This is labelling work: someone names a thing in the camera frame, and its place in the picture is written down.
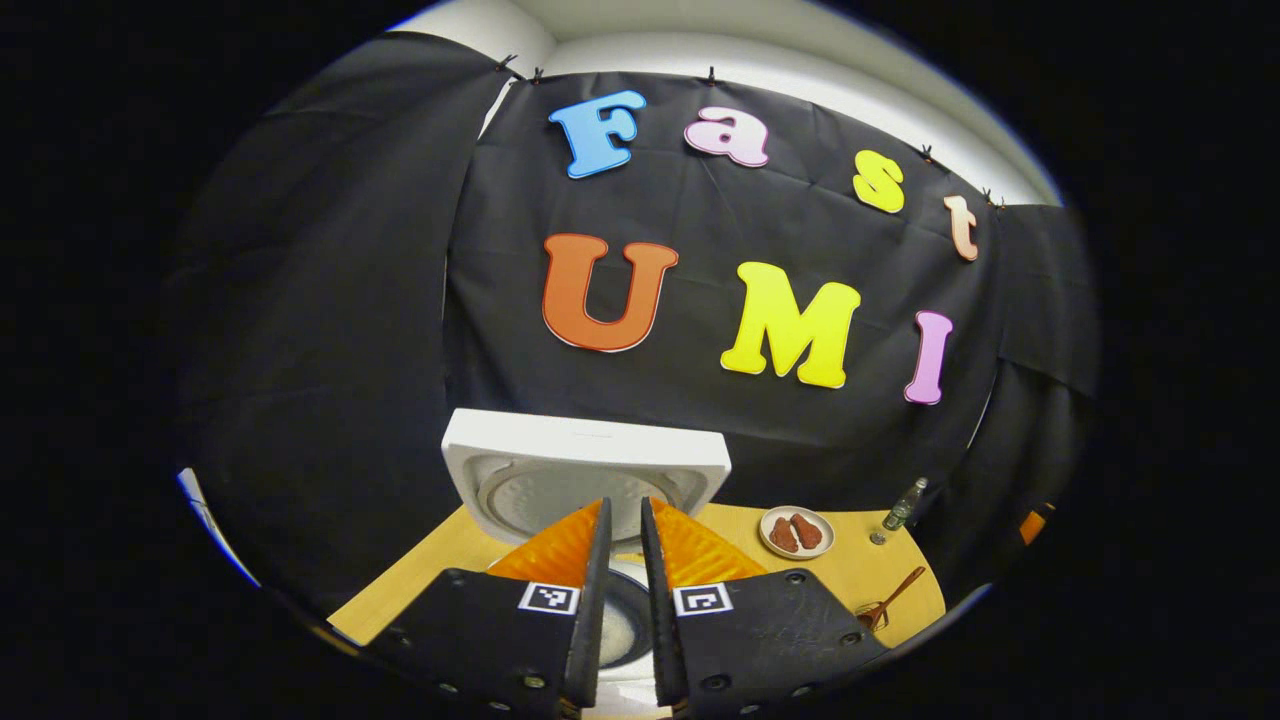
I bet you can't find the white and blue panel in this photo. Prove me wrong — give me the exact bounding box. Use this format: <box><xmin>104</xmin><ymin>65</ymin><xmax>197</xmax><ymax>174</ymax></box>
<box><xmin>178</xmin><ymin>468</ymin><xmax>263</xmax><ymax>589</ymax></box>

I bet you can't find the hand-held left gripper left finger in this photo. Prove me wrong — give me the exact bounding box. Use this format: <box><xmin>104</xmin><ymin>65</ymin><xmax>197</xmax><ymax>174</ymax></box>
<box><xmin>365</xmin><ymin>497</ymin><xmax>613</xmax><ymax>717</ymax></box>

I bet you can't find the brown wooden spoon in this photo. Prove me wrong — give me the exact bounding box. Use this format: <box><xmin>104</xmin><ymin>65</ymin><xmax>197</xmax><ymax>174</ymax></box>
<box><xmin>862</xmin><ymin>566</ymin><xmax>928</xmax><ymax>627</ymax></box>

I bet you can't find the white rice cooker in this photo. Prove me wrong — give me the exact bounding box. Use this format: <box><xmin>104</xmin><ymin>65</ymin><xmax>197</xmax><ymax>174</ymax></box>
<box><xmin>442</xmin><ymin>408</ymin><xmax>733</xmax><ymax>720</ymax></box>

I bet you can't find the white round plate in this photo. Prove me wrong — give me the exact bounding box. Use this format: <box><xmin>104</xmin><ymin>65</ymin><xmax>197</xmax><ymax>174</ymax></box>
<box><xmin>758</xmin><ymin>505</ymin><xmax>836</xmax><ymax>560</ymax></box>

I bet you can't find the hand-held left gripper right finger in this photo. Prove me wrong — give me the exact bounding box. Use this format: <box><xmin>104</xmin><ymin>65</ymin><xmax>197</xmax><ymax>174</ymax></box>
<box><xmin>640</xmin><ymin>497</ymin><xmax>891</xmax><ymax>717</ymax></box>

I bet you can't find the clear green-label water bottle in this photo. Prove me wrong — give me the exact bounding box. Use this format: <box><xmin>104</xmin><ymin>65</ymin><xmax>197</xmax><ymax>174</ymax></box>
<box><xmin>882</xmin><ymin>477</ymin><xmax>929</xmax><ymax>533</ymax></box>

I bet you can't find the black backdrop cloth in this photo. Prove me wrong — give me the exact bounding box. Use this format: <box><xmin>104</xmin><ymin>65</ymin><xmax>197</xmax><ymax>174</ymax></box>
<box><xmin>170</xmin><ymin>30</ymin><xmax>1101</xmax><ymax>621</ymax></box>

